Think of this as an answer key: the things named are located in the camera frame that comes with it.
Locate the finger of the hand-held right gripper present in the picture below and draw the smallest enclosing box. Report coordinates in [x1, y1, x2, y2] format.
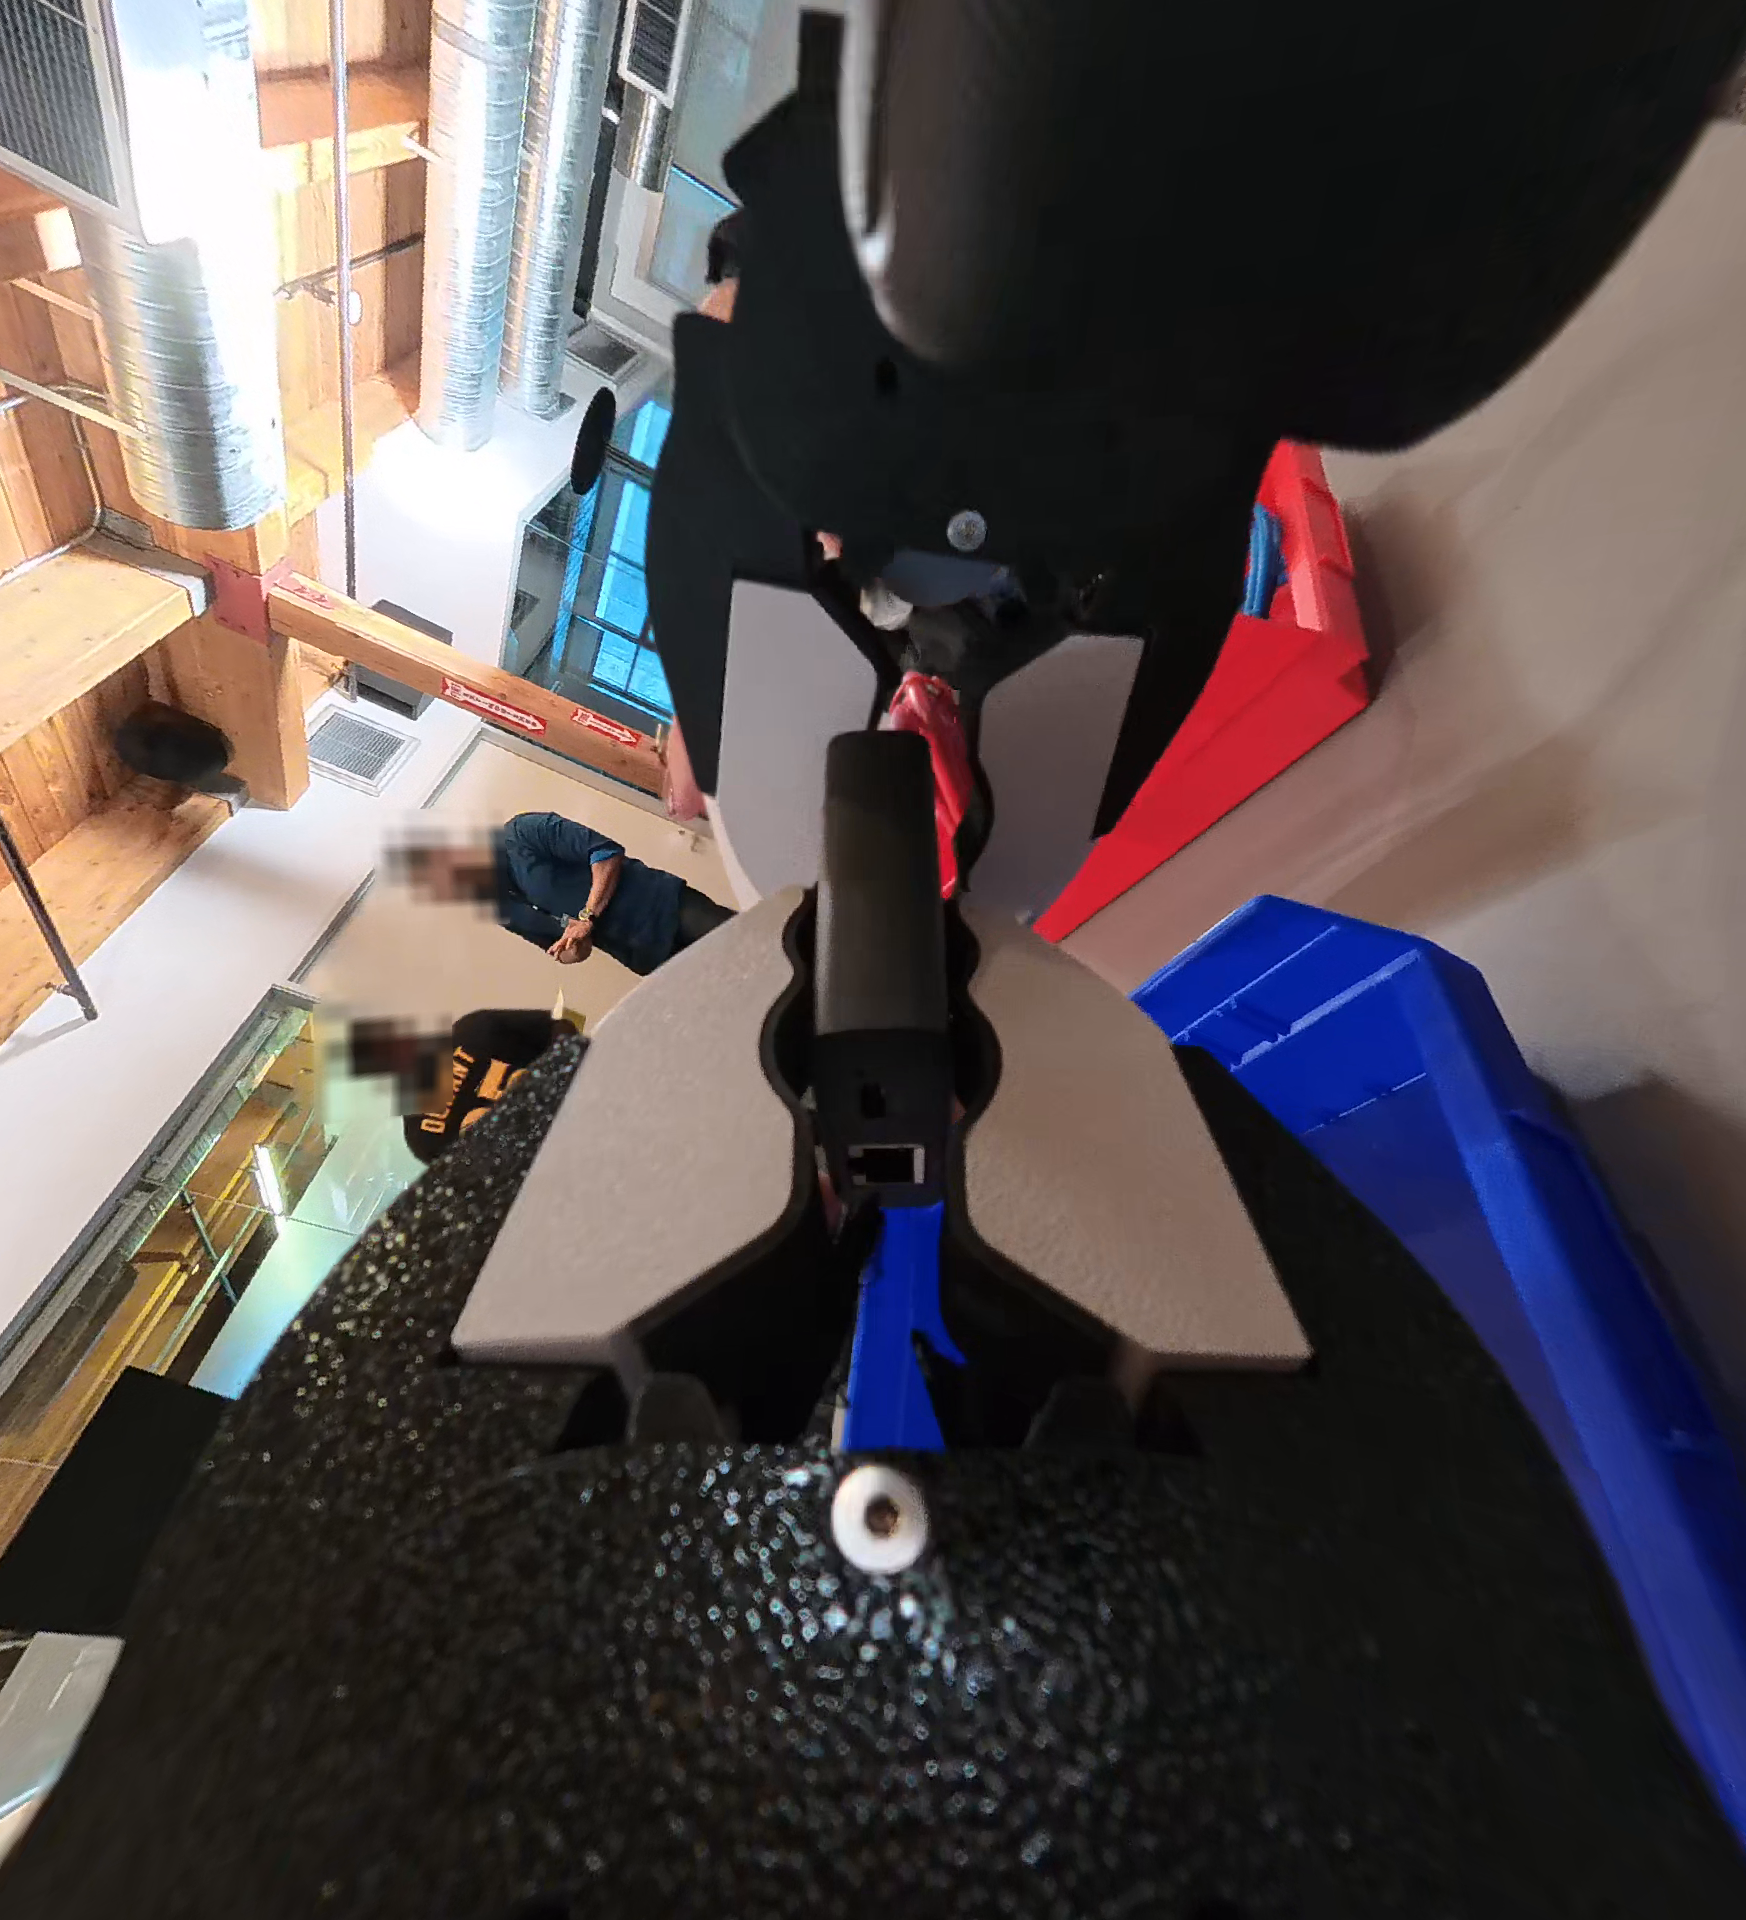
[713, 577, 892, 908]
[965, 634, 1153, 929]

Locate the black wall box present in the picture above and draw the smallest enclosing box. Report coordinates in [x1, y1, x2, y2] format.
[349, 600, 458, 719]

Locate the black speaker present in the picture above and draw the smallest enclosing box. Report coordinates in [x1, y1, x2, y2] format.
[115, 702, 248, 800]

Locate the ceiling sprinkler pipe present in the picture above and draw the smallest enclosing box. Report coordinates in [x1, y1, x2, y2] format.
[0, 637, 102, 1025]

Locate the small duct vent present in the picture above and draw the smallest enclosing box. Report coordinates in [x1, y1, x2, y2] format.
[618, 0, 696, 100]

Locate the duct vent grille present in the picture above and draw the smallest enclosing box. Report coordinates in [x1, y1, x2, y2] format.
[0, 0, 140, 226]

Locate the black network switch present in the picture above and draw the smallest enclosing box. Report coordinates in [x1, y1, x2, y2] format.
[809, 728, 959, 1207]

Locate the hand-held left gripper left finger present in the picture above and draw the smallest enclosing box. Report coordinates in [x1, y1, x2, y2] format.
[451, 885, 834, 1382]

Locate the blue plastic bin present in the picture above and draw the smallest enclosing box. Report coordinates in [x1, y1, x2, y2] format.
[835, 895, 1746, 1920]

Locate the large silver duct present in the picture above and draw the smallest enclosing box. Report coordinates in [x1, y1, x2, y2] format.
[71, 0, 291, 530]

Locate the grey desk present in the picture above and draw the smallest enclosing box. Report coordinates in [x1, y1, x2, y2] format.
[709, 120, 1746, 1501]

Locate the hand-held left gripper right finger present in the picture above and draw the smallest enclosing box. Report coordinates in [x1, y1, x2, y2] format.
[948, 898, 1316, 1372]

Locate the wall vent grille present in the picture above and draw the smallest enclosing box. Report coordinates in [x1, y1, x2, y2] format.
[307, 705, 413, 788]

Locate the red network cable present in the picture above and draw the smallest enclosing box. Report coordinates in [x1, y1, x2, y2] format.
[889, 669, 984, 900]

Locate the dark panel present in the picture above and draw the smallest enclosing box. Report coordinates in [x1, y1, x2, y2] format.
[0, 1364, 234, 1638]

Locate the red plastic bin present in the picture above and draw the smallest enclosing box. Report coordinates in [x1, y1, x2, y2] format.
[1031, 437, 1377, 946]

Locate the blue-lit window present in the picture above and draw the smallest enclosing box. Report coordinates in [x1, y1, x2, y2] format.
[551, 398, 680, 722]

